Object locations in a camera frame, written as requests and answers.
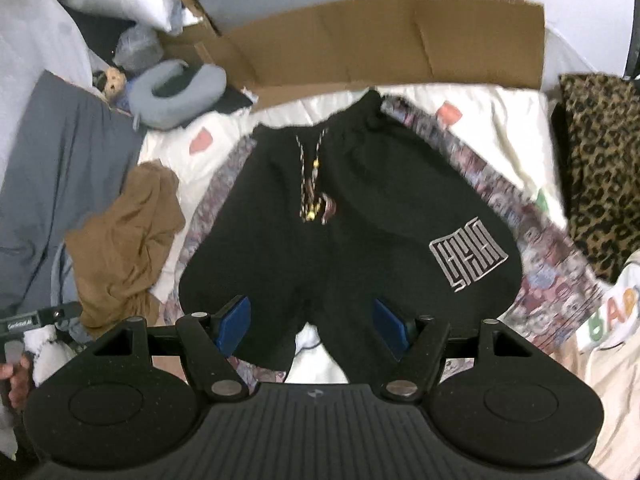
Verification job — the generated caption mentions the brown garment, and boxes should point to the brown garment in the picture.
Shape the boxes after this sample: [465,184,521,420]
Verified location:
[65,160,186,331]

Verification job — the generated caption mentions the light blue cloth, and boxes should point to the light blue cloth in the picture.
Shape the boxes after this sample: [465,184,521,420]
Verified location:
[50,240,86,341]

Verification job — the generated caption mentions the small black cloth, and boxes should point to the small black cloth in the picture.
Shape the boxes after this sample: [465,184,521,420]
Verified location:
[200,87,256,116]

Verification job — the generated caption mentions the leopard print garment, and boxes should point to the leopard print garment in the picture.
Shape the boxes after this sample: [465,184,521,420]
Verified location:
[557,74,640,283]

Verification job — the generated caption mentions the small open cardboard box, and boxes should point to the small open cardboard box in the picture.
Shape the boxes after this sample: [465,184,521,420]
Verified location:
[165,0,221,61]

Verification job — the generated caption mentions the flat cardboard sheet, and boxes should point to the flat cardboard sheet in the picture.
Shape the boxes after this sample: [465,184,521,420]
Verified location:
[195,0,546,111]

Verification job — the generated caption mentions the white fuzzy cloth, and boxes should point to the white fuzzy cloth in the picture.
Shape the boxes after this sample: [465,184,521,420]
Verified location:
[22,325,76,391]

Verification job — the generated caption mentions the black shorts with patterned trim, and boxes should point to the black shorts with patterned trim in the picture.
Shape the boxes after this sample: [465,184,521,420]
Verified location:
[162,90,608,386]

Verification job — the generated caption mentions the white curtain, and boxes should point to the white curtain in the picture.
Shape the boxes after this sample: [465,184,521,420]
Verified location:
[0,0,101,161]

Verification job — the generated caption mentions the cream bear printed blanket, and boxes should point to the cream bear printed blanket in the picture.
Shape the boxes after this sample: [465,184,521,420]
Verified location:
[137,82,640,480]

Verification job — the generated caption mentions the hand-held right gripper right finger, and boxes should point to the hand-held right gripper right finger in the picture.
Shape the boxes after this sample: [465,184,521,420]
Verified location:
[372,299,553,403]

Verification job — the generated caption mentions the clear plastic bag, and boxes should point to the clear plastic bag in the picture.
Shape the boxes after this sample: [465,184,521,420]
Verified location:
[114,25,163,71]

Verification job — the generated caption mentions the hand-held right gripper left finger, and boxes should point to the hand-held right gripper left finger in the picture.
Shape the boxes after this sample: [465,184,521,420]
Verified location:
[75,296,251,402]

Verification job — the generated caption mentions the person's left hand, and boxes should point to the person's left hand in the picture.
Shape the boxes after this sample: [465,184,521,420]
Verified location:
[0,354,33,411]

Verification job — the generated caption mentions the small teddy bear toy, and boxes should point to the small teddy bear toy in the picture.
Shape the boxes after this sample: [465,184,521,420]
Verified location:
[97,67,128,106]

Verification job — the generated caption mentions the grey neck pillow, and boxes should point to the grey neck pillow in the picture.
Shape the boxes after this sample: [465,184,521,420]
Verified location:
[127,57,228,131]

